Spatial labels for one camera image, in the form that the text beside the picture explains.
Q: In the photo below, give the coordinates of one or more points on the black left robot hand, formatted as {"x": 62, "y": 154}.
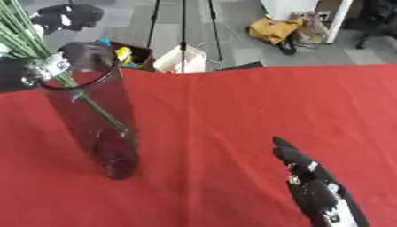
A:
{"x": 14, "y": 74}

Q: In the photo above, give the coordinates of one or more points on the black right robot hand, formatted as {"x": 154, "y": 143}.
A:
{"x": 316, "y": 189}

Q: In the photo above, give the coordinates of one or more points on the bunch of green flower stems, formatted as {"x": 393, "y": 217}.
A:
{"x": 20, "y": 38}

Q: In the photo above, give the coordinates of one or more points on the tall clear glass vase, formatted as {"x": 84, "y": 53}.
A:
{"x": 106, "y": 124}

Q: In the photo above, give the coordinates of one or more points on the yellow packet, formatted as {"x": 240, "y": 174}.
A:
{"x": 123, "y": 54}

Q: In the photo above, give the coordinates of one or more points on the brown open box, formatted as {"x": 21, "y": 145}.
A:
{"x": 142, "y": 56}

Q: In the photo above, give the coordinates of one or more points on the white bag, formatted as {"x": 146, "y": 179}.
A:
{"x": 170, "y": 60}

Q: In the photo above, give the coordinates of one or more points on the clear plastic bag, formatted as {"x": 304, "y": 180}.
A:
{"x": 312, "y": 29}

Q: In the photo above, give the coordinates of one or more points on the yellow bag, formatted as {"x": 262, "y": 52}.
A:
{"x": 271, "y": 29}

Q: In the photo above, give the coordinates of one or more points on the black tripod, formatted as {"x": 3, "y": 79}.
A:
{"x": 183, "y": 26}

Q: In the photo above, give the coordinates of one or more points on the black chair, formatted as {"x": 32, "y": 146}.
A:
{"x": 377, "y": 17}

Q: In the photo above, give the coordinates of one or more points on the white cabinet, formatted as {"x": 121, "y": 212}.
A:
{"x": 289, "y": 7}

